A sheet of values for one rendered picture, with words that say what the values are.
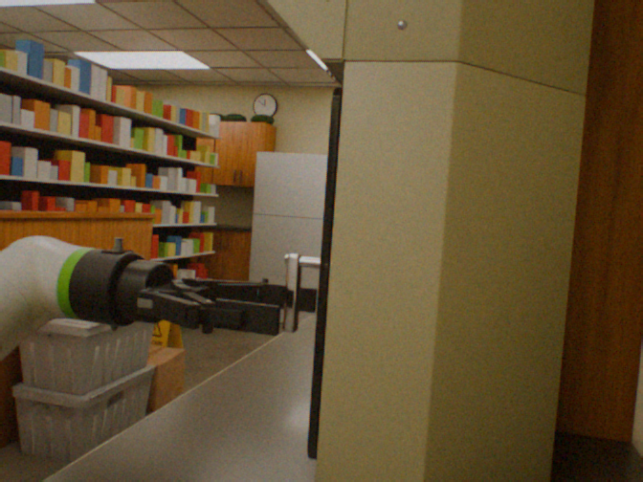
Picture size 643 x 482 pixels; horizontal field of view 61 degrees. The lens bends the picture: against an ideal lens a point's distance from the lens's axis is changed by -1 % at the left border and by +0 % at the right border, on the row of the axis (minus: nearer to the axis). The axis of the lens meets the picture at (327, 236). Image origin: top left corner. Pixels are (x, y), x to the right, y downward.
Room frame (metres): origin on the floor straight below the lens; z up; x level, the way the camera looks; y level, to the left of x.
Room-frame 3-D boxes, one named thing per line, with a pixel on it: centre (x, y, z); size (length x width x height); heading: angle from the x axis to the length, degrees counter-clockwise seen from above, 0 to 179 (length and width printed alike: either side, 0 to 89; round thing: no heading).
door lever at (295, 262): (0.61, 0.02, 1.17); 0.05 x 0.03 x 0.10; 75
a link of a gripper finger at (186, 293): (0.60, 0.15, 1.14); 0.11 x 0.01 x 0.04; 34
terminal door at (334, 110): (0.71, -0.04, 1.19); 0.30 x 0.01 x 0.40; 165
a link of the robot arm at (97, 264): (0.68, 0.26, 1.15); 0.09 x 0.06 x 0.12; 165
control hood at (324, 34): (0.72, 0.01, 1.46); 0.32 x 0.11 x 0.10; 166
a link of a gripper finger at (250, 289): (0.69, 0.12, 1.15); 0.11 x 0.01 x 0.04; 117
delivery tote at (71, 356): (2.73, 1.16, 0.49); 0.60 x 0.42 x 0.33; 166
